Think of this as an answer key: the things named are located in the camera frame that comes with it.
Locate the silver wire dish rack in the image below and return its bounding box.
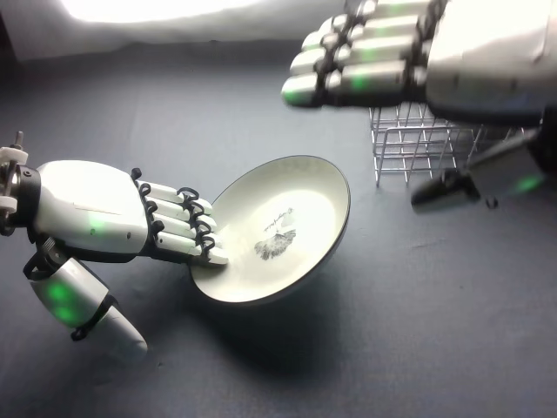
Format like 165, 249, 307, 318
368, 102, 530, 187

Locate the grey table cloth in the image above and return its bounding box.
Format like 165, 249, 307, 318
0, 37, 557, 418

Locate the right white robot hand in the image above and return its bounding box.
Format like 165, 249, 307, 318
280, 0, 557, 217

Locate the white plate with dark rim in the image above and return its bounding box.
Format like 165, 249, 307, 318
190, 154, 352, 305

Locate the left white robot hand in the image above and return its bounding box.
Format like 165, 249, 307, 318
22, 159, 230, 365

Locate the white backdrop cloth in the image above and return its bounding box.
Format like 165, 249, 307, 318
0, 0, 362, 60

